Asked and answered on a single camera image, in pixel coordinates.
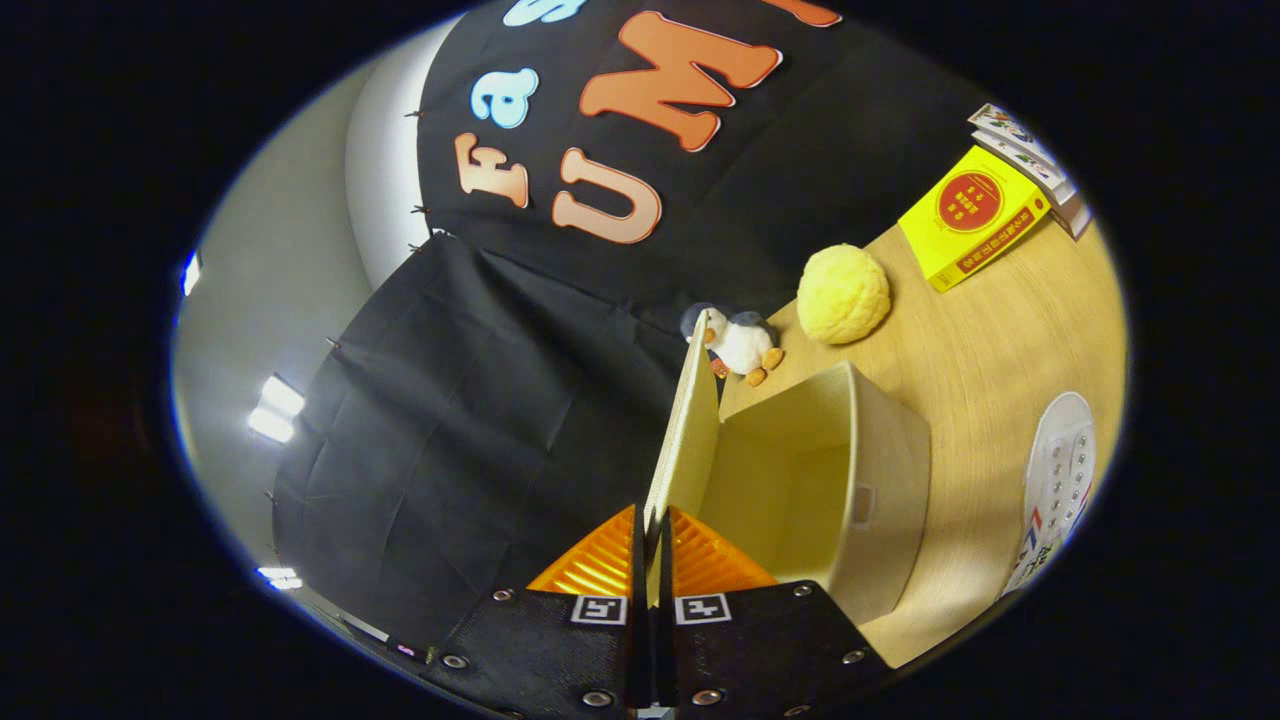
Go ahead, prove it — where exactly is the penguin plush toy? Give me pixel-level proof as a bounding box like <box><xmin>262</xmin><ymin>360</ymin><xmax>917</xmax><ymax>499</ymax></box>
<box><xmin>680</xmin><ymin>303</ymin><xmax>786</xmax><ymax>388</ymax></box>

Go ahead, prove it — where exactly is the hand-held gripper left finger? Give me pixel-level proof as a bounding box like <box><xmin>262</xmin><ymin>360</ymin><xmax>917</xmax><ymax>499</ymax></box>
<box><xmin>420</xmin><ymin>503</ymin><xmax>658</xmax><ymax>720</ymax></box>

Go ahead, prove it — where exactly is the yellow round plush bun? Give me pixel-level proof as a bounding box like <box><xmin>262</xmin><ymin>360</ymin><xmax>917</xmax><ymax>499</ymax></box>
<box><xmin>797</xmin><ymin>243</ymin><xmax>892</xmax><ymax>346</ymax></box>

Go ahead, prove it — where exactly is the cream fabric storage box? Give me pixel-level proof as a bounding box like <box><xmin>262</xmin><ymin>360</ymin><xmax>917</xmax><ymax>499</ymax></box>
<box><xmin>643</xmin><ymin>310</ymin><xmax>933</xmax><ymax>628</ymax></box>

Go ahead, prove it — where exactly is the white canvas shoe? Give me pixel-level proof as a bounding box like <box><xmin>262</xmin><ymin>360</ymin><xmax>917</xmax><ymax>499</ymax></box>
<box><xmin>1000</xmin><ymin>391</ymin><xmax>1098</xmax><ymax>599</ymax></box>

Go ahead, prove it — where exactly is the yellow book red circle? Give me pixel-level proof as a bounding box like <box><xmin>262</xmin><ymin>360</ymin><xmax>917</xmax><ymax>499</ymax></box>
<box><xmin>897</xmin><ymin>145</ymin><xmax>1053</xmax><ymax>294</ymax></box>

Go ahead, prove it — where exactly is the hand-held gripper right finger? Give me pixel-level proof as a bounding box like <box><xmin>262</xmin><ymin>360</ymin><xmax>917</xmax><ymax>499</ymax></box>
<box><xmin>658</xmin><ymin>503</ymin><xmax>898</xmax><ymax>720</ymax></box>

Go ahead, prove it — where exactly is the black backdrop cloth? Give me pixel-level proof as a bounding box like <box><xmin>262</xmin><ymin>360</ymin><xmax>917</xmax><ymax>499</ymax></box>
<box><xmin>270</xmin><ymin>0</ymin><xmax>1011</xmax><ymax>651</ymax></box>

